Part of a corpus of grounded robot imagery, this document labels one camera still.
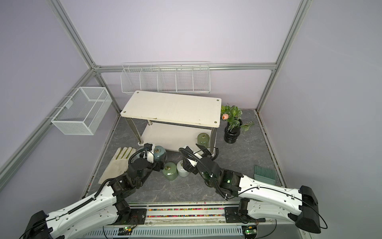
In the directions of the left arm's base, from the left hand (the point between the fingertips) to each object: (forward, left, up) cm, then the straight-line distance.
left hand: (160, 152), depth 78 cm
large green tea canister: (-7, -4, -10) cm, 12 cm away
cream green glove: (+3, +28, -17) cm, 33 cm away
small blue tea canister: (-2, -1, +3) cm, 4 cm away
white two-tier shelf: (+8, -8, +17) cm, 20 cm away
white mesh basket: (+23, +43, +9) cm, 50 cm away
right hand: (-4, -17, +8) cm, 19 cm away
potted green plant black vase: (+14, -40, +10) cm, 44 cm away
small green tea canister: (+9, -24, -4) cm, 26 cm away
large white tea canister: (-7, -10, -11) cm, 16 cm away
